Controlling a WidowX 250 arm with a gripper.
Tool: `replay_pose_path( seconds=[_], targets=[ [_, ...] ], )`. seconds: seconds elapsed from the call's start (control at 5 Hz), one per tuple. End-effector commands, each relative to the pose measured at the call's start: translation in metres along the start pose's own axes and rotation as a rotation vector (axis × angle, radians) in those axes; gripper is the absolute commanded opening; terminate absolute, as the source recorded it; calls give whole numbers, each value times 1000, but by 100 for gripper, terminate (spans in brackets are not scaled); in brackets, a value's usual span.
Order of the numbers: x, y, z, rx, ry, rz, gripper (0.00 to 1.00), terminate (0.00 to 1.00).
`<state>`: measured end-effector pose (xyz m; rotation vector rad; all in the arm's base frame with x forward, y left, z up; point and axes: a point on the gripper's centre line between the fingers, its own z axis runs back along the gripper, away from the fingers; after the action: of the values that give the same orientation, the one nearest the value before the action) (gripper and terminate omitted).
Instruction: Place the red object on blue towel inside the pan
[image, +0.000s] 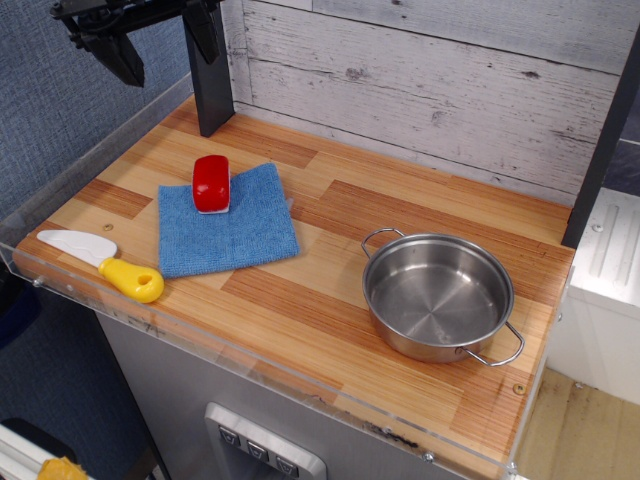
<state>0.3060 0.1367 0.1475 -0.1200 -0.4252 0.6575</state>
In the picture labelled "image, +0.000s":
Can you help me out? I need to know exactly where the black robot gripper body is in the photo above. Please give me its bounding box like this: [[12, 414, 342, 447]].
[[50, 1, 219, 38]]

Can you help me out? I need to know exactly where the silver control panel with buttons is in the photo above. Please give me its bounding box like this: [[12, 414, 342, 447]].
[[204, 402, 327, 479]]

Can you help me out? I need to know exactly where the yellow white toy knife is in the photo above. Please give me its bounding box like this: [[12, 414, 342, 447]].
[[36, 230, 165, 304]]

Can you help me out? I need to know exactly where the dark grey left post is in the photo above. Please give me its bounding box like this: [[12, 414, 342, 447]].
[[184, 9, 235, 137]]

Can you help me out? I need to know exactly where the red toy block white base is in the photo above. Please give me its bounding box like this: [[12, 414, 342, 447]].
[[192, 155, 231, 214]]

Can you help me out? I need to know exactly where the white metal box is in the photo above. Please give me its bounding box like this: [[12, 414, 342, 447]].
[[547, 188, 639, 404]]

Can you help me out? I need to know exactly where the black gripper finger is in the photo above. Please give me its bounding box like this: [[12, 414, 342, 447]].
[[83, 35, 145, 87], [182, 3, 220, 64]]

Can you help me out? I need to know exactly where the blue microfiber towel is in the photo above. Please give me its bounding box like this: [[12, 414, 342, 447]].
[[158, 163, 300, 278]]

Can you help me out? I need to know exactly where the dark grey right post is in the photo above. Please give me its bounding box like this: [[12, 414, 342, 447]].
[[561, 31, 639, 249]]

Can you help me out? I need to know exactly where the stainless steel pan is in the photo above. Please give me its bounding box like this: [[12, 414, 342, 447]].
[[362, 232, 526, 367]]

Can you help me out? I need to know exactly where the yellow tape roll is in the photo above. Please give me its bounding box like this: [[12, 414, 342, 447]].
[[36, 457, 89, 480]]

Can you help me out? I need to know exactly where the clear acrylic guard rail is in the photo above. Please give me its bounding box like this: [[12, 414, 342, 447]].
[[11, 86, 573, 479]]

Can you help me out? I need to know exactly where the dark grey post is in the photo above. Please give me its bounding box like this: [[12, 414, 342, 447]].
[[561, 31, 639, 249], [184, 9, 235, 137]]

